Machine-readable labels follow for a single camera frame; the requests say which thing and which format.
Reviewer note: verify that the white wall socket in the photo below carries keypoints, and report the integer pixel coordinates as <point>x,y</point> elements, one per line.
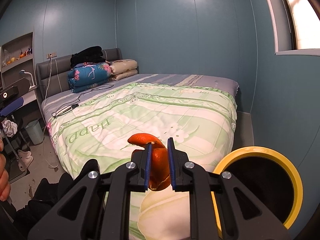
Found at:
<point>51,54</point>

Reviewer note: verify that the brown framed window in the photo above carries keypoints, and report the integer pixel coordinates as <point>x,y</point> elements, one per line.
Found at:
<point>305,17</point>

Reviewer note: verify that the white wall shelf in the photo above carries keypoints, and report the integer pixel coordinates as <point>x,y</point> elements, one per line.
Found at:
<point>15,63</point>

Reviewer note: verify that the black chair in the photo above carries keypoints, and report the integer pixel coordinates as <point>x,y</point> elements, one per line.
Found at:
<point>15,142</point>

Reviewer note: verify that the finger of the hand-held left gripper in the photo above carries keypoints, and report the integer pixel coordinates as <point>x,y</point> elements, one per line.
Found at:
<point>12,106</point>

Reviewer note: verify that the white desk lamp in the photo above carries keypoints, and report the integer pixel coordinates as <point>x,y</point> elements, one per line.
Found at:
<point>23,72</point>

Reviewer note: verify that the yellow fruit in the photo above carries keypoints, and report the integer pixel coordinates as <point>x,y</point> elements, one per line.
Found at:
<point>11,60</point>

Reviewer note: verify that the orange tangerine peel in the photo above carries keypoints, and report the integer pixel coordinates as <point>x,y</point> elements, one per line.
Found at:
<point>158,160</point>

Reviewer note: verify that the bed with striped grey sheet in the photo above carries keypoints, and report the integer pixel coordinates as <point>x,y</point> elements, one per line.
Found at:
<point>195,80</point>

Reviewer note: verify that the person's left hand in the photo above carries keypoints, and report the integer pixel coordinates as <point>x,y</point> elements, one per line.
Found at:
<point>3,180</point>

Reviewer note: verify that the folded beige quilt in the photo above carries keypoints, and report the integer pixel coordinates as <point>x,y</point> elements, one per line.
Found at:
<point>123,67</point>

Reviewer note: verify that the light green waste basket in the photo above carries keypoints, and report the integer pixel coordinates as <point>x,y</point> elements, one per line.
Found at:
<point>33,132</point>

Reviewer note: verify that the black charger block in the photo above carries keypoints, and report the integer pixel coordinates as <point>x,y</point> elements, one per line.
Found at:
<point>75,106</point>

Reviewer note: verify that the green patterned quilt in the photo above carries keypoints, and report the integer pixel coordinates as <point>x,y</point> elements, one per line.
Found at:
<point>150,115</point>

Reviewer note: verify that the black clothing pile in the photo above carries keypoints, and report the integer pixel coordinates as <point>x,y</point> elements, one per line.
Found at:
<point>87,55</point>

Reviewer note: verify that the small glass ornaments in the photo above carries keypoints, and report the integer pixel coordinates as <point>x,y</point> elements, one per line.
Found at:
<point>25,53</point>

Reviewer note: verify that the yellow rimmed black trash bin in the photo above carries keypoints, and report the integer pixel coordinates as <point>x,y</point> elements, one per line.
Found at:
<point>262,151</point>

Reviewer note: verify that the white desk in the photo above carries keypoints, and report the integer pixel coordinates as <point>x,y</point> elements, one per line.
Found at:
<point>32,97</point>

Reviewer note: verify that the white tissue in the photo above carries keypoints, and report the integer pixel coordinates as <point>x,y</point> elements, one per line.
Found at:
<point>9,128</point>

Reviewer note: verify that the white shoe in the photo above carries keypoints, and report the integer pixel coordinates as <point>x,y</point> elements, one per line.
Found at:
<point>25,153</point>
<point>25,163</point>

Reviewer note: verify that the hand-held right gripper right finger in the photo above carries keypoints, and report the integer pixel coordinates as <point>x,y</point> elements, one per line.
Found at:
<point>172,167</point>

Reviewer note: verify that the grey padded headboard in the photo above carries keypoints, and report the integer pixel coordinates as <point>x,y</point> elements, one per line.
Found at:
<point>62,65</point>

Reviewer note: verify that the folded blue floral quilt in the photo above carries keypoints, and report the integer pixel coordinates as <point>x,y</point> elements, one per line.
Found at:
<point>87,77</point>

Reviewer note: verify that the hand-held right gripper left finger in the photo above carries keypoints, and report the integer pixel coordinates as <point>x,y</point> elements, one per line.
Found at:
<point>148,167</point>

